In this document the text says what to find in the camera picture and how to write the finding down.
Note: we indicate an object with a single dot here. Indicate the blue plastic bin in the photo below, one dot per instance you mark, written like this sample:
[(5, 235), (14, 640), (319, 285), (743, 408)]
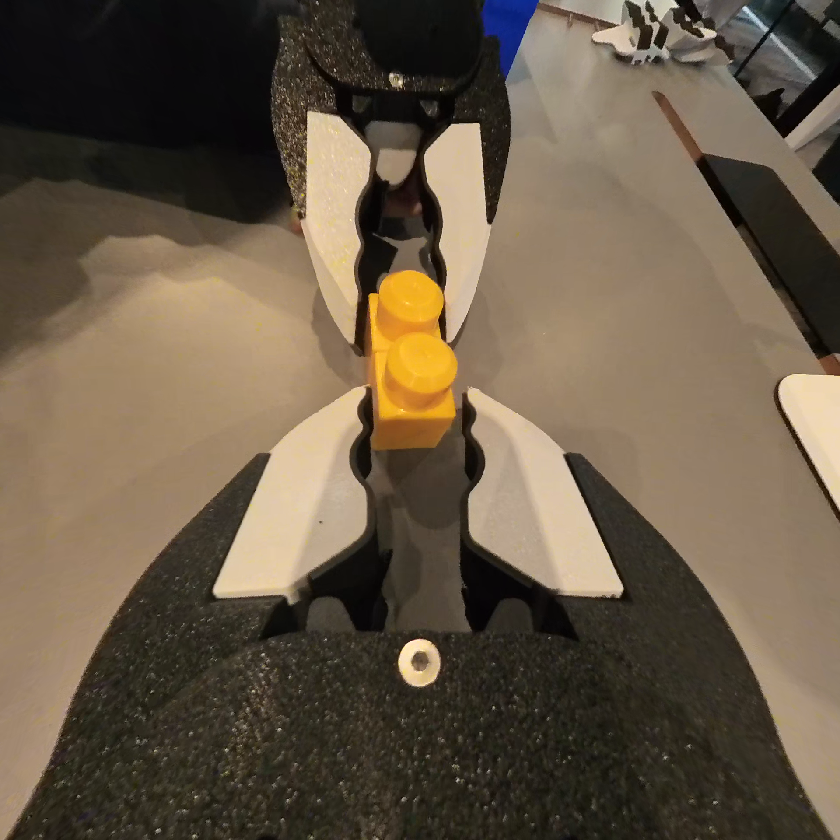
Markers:
[(505, 33)]

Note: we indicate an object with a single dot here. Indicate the person's left hand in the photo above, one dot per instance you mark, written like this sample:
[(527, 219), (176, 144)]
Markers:
[(408, 203)]

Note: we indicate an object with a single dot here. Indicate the pile of white black parts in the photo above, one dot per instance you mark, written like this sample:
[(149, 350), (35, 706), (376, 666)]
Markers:
[(649, 39)]

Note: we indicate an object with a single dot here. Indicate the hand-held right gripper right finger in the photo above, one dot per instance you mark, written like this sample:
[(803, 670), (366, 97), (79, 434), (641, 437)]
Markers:
[(531, 518)]

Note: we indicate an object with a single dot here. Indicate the instruction sheet on stand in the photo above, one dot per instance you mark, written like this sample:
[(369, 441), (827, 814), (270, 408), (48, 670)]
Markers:
[(817, 426)]

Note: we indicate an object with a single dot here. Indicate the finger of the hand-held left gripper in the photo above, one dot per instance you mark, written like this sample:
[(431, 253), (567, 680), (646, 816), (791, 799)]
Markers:
[(469, 216), (328, 216)]

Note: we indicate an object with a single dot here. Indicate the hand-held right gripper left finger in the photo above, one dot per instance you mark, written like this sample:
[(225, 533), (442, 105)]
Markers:
[(295, 518)]

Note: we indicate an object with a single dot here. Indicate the black rectangular mat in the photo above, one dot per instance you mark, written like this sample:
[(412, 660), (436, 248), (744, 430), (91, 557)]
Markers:
[(774, 236)]

